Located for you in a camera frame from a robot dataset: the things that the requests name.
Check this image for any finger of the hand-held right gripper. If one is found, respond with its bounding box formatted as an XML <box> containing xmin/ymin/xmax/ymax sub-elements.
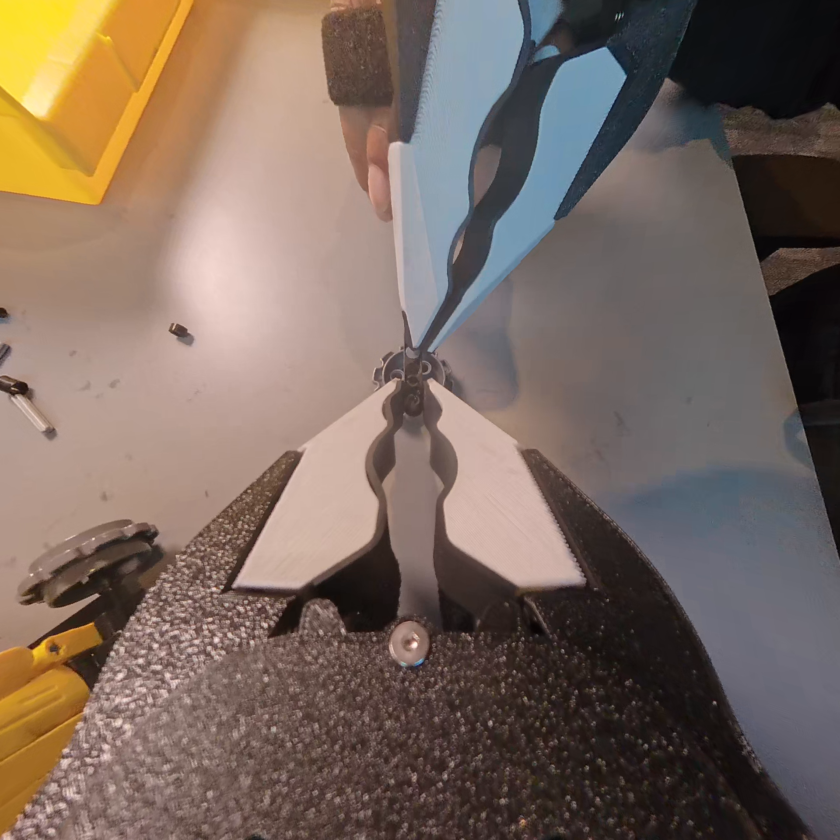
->
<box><xmin>387</xmin><ymin>0</ymin><xmax>531</xmax><ymax>350</ymax></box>
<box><xmin>419</xmin><ymin>46</ymin><xmax>629</xmax><ymax>352</ymax></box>

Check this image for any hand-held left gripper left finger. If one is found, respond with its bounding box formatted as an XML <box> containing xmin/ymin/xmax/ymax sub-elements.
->
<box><xmin>233</xmin><ymin>379</ymin><xmax>403</xmax><ymax>634</ymax></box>

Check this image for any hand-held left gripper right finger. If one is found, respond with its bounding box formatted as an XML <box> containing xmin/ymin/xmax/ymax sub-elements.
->
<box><xmin>423</xmin><ymin>379</ymin><xmax>586</xmax><ymax>632</ymax></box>

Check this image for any yellow brick toy truck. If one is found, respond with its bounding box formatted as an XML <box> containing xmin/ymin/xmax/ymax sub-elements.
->
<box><xmin>0</xmin><ymin>518</ymin><xmax>165</xmax><ymax>802</ymax></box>

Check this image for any pale grey desk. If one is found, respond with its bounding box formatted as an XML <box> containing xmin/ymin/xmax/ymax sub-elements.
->
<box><xmin>0</xmin><ymin>0</ymin><xmax>840</xmax><ymax>815</ymax></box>

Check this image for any yellow storage bin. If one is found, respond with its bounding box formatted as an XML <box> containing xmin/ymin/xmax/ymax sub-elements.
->
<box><xmin>0</xmin><ymin>0</ymin><xmax>194</xmax><ymax>206</ymax></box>

